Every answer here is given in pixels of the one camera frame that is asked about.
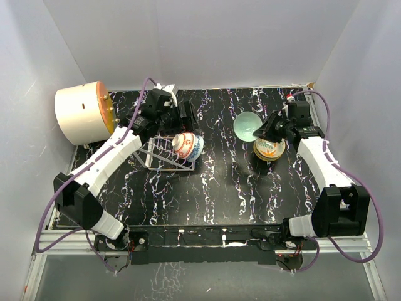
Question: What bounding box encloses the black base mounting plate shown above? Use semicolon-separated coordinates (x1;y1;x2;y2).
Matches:
95;224;317;265

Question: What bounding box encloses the green sprig pattern bowl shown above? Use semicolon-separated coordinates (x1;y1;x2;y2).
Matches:
254;139;286;154

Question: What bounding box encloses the light green checkered bowl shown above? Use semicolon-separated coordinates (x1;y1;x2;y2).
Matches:
233;112;263;142

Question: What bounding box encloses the yellow sun pattern bowl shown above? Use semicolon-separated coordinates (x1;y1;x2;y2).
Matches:
258;157;280;162

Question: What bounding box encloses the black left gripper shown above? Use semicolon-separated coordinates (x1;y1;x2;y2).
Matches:
157;101;199;136

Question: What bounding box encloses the red flower striped bowl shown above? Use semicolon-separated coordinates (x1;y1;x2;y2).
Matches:
172;132;196;159

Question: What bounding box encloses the orange leaf pattern bowl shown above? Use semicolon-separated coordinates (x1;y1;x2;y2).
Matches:
255;153;281;157

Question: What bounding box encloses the blue rose pattern bowl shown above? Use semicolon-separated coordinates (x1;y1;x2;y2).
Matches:
186;135;204;162

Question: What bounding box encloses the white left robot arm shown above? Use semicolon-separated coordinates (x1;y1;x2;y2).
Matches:
53;85;198;250

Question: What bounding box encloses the aluminium frame rail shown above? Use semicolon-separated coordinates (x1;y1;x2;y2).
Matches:
21;229;387;300

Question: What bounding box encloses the white wire dish rack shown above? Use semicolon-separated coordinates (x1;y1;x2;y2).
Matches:
133;135;195;172

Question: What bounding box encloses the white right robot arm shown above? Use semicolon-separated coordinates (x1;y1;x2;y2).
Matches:
254;101;370;249

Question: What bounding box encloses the white cylinder with orange lid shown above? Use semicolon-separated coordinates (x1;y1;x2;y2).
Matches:
54;81;116;146

